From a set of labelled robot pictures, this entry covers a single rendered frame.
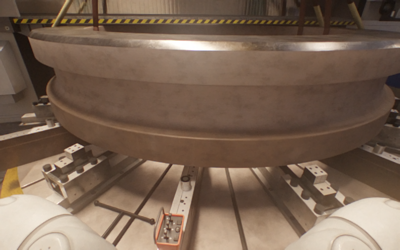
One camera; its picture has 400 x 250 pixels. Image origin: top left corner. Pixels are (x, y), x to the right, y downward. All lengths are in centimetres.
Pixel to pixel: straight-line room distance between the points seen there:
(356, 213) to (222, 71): 100
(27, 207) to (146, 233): 147
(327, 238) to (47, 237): 45
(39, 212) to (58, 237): 12
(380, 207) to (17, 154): 318
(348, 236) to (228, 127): 122
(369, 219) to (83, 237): 53
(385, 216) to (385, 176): 226
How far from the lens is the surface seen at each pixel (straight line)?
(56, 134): 311
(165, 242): 130
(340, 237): 44
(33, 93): 515
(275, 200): 219
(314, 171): 186
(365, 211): 55
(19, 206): 57
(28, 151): 319
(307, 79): 151
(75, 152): 213
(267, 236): 198
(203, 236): 189
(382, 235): 53
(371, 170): 282
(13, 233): 53
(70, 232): 44
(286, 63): 140
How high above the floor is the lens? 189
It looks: 28 degrees down
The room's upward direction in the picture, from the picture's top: 1 degrees clockwise
